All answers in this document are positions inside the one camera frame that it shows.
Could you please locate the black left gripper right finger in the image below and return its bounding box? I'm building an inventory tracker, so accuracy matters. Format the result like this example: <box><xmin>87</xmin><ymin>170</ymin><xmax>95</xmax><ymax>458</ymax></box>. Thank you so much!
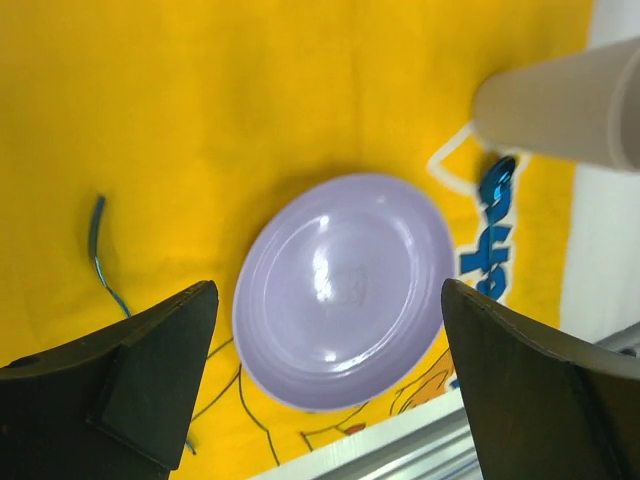
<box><xmin>441</xmin><ymin>279</ymin><xmax>639</xmax><ymax>479</ymax></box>

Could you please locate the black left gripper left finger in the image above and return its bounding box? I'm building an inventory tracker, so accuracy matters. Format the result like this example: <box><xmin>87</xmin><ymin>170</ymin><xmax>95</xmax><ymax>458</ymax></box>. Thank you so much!
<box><xmin>1</xmin><ymin>280</ymin><xmax>218</xmax><ymax>479</ymax></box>

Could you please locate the blue metal fork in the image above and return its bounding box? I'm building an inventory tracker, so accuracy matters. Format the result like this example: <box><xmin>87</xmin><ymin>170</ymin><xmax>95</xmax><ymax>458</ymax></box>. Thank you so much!
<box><xmin>89</xmin><ymin>194</ymin><xmax>197</xmax><ymax>455</ymax></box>

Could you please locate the blue metal spoon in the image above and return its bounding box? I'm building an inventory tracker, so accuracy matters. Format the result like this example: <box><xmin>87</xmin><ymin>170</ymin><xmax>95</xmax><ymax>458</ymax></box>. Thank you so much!
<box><xmin>478</xmin><ymin>155</ymin><xmax>516</xmax><ymax>261</ymax></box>

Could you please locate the lilac plastic plate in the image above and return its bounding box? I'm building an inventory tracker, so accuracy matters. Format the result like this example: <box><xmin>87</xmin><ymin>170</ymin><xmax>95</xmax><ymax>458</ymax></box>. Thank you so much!
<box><xmin>232</xmin><ymin>173</ymin><xmax>455</xmax><ymax>412</ymax></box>

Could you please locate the yellow Pikachu placemat cloth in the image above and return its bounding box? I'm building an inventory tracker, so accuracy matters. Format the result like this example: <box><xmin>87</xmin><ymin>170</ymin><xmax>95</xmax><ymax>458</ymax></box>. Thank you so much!
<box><xmin>1</xmin><ymin>1</ymin><xmax>592</xmax><ymax>479</ymax></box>

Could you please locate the beige paper cup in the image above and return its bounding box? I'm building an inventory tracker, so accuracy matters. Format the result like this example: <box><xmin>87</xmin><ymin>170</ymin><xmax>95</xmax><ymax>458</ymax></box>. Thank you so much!
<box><xmin>472</xmin><ymin>38</ymin><xmax>639</xmax><ymax>172</ymax></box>

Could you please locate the aluminium mounting rail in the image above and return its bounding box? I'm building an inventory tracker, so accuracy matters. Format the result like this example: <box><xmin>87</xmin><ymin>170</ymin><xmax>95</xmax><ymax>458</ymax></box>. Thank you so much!
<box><xmin>269</xmin><ymin>326</ymin><xmax>639</xmax><ymax>479</ymax></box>

